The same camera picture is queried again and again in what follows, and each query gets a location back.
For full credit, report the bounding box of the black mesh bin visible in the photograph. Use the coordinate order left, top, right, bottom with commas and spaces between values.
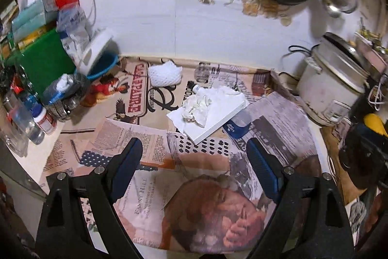
42, 73, 91, 122

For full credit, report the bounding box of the white cable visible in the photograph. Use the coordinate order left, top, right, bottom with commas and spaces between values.
367, 81, 384, 111

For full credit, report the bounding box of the blue plastic bowl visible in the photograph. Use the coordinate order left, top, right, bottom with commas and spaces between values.
86, 53, 119, 81

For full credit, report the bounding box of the white plastic bag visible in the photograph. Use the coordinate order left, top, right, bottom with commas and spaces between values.
57, 7, 93, 58

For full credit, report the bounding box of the white pill bottle blue cap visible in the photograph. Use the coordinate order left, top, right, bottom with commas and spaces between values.
33, 104, 57, 136

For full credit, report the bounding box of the green box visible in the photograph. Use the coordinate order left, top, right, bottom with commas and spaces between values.
14, 28, 77, 99

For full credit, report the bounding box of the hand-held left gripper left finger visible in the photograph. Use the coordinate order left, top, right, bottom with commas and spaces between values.
35, 137, 144, 259

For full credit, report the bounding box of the flat white box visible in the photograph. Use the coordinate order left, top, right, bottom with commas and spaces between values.
181, 88, 250, 145

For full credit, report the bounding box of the newspaper print tablecloth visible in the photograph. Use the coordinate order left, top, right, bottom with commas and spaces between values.
39, 56, 322, 255

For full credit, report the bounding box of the black power cable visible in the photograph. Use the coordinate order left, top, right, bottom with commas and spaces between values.
278, 44, 316, 90

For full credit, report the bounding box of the brown wooden board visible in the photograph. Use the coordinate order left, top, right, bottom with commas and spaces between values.
320, 125, 367, 206

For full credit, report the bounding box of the white paper napkin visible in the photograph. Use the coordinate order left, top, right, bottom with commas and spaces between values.
166, 107, 196, 134

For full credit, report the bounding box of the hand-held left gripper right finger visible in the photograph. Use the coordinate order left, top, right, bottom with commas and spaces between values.
242, 138, 355, 259

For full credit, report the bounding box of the clear plastic bottle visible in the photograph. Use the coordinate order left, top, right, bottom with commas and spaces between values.
6, 94, 45, 145

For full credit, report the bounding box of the white foam fruit net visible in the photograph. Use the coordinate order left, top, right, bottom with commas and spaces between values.
148, 61, 182, 87

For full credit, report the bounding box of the crumpled white tissue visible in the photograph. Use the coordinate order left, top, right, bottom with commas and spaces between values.
181, 92, 216, 127

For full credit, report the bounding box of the clear glass jar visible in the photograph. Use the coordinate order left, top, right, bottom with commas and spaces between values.
194, 63, 213, 84

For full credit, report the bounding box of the white rice cooker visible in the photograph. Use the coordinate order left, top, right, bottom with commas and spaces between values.
296, 32, 372, 127

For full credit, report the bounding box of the teal tissue box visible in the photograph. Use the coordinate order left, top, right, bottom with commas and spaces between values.
11, 0, 59, 39

